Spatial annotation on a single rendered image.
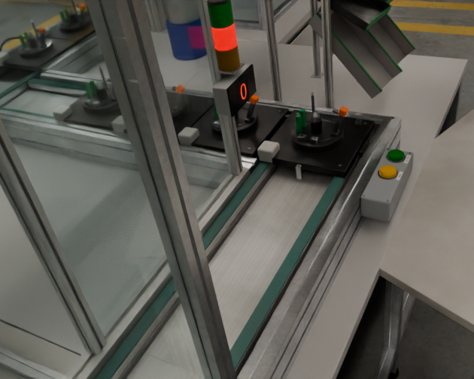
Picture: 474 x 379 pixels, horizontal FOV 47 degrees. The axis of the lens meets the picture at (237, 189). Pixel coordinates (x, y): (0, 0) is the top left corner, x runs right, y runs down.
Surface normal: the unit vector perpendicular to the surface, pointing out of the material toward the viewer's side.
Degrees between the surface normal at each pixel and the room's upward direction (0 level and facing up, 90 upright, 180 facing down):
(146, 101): 90
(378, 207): 90
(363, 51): 45
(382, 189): 0
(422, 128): 0
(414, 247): 0
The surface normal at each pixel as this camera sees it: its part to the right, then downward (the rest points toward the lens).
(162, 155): 0.88, 0.19
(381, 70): 0.45, -0.34
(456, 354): -0.13, -0.77
